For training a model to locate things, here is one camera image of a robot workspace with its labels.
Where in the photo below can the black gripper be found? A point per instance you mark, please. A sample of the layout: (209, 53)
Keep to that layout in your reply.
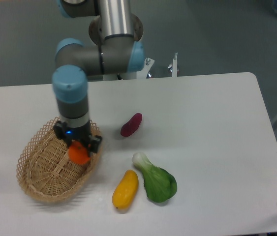
(81, 134)

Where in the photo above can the orange fruit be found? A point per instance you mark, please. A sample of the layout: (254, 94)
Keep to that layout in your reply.
(78, 153)

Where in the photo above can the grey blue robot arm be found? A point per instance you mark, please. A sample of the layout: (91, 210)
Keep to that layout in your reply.
(119, 53)

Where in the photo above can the woven wicker basket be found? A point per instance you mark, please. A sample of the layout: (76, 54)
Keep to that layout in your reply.
(45, 172)

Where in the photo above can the purple sweet potato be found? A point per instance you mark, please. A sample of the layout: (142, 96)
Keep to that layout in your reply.
(132, 125)

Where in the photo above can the yellow mango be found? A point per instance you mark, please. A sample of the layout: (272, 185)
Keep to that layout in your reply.
(126, 190)

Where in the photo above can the green bok choy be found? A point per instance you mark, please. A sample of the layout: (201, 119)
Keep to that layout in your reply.
(159, 184)

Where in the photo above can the white bracket frame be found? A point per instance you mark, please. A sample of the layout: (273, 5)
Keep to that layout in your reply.
(145, 73)

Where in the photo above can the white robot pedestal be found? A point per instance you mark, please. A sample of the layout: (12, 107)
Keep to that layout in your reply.
(95, 33)

